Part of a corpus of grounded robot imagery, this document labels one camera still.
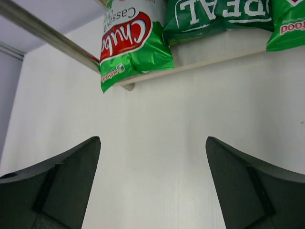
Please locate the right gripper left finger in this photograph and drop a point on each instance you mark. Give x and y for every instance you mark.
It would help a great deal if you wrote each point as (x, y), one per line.
(52, 194)

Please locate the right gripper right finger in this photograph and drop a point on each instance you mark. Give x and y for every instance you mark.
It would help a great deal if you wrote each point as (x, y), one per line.
(252, 193)

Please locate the green Chuba bag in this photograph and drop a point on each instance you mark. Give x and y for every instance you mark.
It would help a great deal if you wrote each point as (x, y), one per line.
(289, 25)
(132, 40)

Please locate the dark green Real chips bag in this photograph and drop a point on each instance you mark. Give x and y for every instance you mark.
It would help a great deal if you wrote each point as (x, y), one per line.
(188, 20)

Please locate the white two-tier shelf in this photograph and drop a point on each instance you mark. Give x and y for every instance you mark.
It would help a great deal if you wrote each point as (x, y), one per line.
(226, 46)

